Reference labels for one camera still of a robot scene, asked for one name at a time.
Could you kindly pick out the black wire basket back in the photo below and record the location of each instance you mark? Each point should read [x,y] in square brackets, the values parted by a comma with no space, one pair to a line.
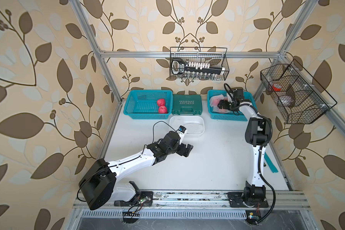
[214,56]

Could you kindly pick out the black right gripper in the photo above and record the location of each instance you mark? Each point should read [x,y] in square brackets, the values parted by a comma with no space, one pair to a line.
[225,104]

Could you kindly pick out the red apple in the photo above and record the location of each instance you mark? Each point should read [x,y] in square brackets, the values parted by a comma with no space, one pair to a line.
[162,109]
[161,102]

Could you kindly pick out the teal left plastic basket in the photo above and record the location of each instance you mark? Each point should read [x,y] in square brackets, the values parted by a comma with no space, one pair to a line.
[142,104]

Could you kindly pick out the black wire basket right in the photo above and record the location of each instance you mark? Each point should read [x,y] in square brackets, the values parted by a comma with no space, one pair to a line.
[304,97]

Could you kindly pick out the teal flat tool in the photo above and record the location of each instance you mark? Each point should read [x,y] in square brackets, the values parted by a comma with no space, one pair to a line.
[270,164]

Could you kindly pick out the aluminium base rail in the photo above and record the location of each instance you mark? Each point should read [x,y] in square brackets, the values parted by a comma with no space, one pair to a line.
[205,199]

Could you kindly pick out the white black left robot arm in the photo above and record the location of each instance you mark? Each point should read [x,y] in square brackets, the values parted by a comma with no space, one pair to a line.
[99,185]

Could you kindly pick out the red object in wire basket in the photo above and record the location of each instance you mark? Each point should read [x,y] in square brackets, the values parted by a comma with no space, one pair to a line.
[276,87]

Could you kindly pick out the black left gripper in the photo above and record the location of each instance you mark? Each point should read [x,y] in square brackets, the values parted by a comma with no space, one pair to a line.
[186,153]

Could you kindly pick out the black wire basket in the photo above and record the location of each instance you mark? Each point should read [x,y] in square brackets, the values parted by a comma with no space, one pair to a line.
[214,56]
[304,97]

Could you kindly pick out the white plastic tray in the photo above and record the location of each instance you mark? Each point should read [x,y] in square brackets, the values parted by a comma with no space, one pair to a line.
[176,121]

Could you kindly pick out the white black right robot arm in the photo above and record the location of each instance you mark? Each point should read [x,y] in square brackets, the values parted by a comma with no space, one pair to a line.
[258,134]

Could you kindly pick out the green plastic tool case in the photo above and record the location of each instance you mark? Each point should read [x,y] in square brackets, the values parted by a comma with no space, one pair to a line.
[187,105]

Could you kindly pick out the teal right plastic basket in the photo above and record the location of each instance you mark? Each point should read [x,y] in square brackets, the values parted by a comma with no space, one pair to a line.
[238,116]

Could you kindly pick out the black white tool in basket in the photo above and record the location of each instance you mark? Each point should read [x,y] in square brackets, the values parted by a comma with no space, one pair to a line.
[178,67]

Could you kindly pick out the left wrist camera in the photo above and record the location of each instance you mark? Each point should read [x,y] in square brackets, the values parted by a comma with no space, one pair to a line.
[181,131]

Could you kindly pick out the teal plastic basket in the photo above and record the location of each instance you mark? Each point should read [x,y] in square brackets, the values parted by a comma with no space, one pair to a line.
[238,116]
[142,104]

